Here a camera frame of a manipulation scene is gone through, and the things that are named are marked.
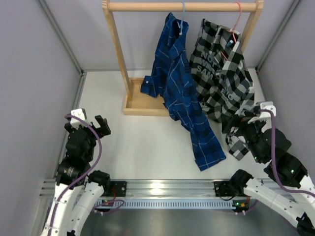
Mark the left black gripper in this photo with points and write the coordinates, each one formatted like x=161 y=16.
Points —
x=104 y=130

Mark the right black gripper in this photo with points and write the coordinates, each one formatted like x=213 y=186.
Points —
x=227 y=125

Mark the blue plaid shirt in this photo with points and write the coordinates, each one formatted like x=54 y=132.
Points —
x=172 y=80

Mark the light blue wire hanger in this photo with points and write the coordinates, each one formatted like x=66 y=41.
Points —
x=182 y=14

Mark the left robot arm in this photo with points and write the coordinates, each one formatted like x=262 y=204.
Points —
x=77 y=185

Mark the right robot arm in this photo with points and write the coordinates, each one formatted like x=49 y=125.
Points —
x=290 y=191

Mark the black white checkered shirt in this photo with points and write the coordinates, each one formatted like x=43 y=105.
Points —
x=224 y=85

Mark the wooden clothes rack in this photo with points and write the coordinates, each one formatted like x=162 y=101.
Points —
x=137 y=103

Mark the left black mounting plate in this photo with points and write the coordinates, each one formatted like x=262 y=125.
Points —
x=117 y=189

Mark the black mounting plate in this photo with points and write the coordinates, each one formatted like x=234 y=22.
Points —
x=222 y=189
x=117 y=189

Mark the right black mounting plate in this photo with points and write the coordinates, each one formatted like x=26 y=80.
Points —
x=222 y=189

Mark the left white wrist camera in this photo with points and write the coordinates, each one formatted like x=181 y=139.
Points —
x=79 y=118

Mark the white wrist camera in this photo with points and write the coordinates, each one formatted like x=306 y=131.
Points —
x=262 y=111
x=79 y=118

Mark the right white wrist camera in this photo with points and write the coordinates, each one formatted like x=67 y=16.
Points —
x=262 y=111

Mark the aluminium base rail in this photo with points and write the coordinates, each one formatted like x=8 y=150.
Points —
x=170 y=188

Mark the perforated cable duct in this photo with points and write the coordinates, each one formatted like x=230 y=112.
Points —
x=168 y=204

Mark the pink wire hanger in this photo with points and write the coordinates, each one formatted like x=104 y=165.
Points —
x=238 y=19

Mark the left aluminium frame post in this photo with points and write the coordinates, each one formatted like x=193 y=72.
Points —
x=58 y=31

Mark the aluminium frame post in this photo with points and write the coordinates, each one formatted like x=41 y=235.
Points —
x=58 y=31
x=291 y=10

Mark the right aluminium frame post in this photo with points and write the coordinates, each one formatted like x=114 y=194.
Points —
x=291 y=10

